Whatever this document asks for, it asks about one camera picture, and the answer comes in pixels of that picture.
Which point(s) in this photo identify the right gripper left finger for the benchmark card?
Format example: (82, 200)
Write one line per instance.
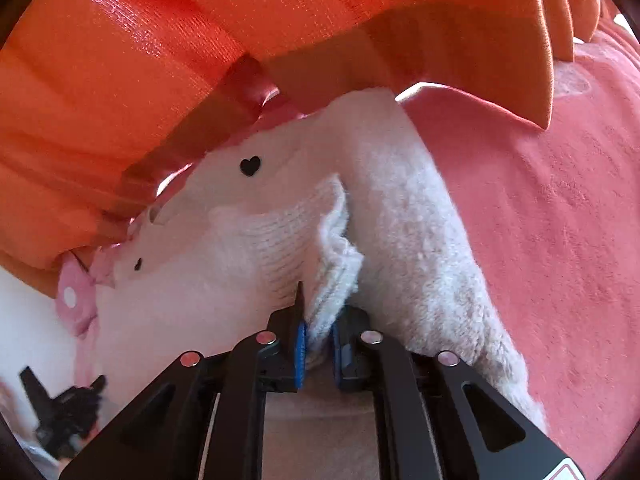
(203, 416)

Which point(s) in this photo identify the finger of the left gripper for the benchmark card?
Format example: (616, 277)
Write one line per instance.
(39, 399)
(92, 391)

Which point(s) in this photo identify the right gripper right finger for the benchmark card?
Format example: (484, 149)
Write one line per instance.
(435, 417)

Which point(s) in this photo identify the pink sweater with black hearts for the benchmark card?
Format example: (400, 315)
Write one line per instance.
(345, 206)

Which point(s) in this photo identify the pink pouch with white button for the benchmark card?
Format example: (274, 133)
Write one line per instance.
(75, 301)

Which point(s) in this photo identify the pink fleece blanket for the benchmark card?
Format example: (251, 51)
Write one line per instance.
(466, 203)

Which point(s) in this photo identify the orange curtain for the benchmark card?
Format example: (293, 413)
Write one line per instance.
(102, 99)

